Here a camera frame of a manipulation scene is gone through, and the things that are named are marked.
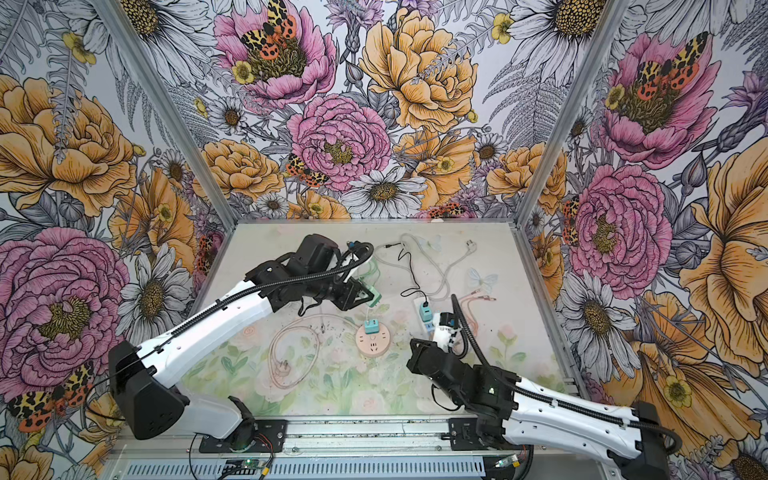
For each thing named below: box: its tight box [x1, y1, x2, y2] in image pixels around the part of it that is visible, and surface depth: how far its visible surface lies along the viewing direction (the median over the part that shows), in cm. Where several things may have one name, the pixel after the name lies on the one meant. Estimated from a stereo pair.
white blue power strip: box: [413, 298, 435, 336], surface depth 93 cm
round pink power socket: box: [355, 323, 391, 358], surface depth 90 cm
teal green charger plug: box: [419, 304, 433, 322], surface depth 91 cm
